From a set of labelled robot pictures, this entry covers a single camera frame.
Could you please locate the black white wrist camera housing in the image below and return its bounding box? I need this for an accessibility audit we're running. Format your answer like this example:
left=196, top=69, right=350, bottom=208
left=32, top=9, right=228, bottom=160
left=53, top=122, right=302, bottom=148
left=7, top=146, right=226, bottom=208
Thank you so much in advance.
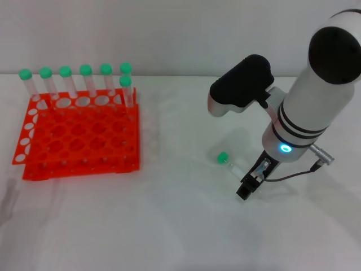
left=207, top=54, right=275, bottom=117

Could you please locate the red plastic test tube rack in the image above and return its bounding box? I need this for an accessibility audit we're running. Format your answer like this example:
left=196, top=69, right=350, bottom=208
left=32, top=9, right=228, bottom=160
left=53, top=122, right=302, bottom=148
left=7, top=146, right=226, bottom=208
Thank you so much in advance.
left=11, top=87, right=141, bottom=181

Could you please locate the thin dark right arm cable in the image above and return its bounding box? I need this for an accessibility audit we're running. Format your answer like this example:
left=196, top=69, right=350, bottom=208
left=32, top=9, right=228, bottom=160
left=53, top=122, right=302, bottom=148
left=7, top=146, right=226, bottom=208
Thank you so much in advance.
left=263, top=162, right=323, bottom=182

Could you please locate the silver cable connector plug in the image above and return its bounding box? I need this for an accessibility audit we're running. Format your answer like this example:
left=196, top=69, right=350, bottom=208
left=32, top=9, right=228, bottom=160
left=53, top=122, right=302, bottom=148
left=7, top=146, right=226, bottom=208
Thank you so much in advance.
left=309, top=143, right=337, bottom=164

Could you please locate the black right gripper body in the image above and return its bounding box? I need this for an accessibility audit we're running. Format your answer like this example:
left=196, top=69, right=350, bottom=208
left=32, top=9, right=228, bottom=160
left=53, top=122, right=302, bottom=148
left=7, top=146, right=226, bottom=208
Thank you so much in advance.
left=248, top=150, right=280, bottom=183

